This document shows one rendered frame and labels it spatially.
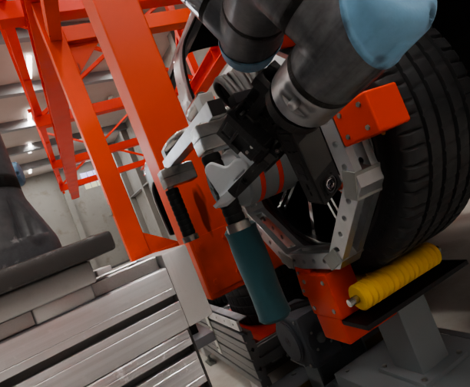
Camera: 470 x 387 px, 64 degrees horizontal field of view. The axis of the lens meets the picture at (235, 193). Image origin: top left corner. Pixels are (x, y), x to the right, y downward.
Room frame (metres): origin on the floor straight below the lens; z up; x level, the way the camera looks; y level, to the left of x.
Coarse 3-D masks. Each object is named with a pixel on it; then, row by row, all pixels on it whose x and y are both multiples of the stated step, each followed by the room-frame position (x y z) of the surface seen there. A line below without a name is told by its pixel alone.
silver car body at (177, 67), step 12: (192, 24) 2.23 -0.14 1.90; (192, 36) 2.38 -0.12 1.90; (204, 36) 2.76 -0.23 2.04; (180, 48) 2.34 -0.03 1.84; (192, 48) 2.84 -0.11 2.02; (180, 60) 2.34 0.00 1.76; (168, 72) 2.86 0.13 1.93; (180, 72) 2.34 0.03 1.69; (468, 72) 2.23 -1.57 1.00; (180, 84) 2.38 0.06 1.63; (180, 96) 2.43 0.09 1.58; (192, 96) 2.28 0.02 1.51; (144, 168) 3.95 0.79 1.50; (156, 192) 4.02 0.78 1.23; (156, 204) 4.10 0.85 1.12; (168, 228) 4.19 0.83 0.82
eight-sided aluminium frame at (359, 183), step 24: (288, 48) 0.77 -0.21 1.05; (216, 96) 1.03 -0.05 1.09; (336, 144) 0.70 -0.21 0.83; (360, 144) 0.69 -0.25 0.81; (360, 168) 0.67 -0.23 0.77; (360, 192) 0.68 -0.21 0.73; (264, 216) 1.13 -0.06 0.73; (360, 216) 0.76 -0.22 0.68; (264, 240) 1.09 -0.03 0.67; (288, 240) 1.06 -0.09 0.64; (336, 240) 0.79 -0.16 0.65; (360, 240) 0.79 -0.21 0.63; (288, 264) 1.01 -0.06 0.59; (312, 264) 0.91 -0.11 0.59; (336, 264) 0.81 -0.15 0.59
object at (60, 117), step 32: (0, 0) 3.47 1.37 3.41; (32, 0) 3.03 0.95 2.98; (64, 0) 3.70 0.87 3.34; (160, 0) 4.13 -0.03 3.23; (32, 32) 3.42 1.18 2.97; (96, 64) 6.77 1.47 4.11; (192, 64) 7.44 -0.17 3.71; (224, 64) 6.08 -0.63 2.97; (32, 96) 5.51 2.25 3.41; (64, 96) 4.92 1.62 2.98; (64, 128) 6.03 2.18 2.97; (64, 160) 7.78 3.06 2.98; (64, 192) 13.08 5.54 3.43
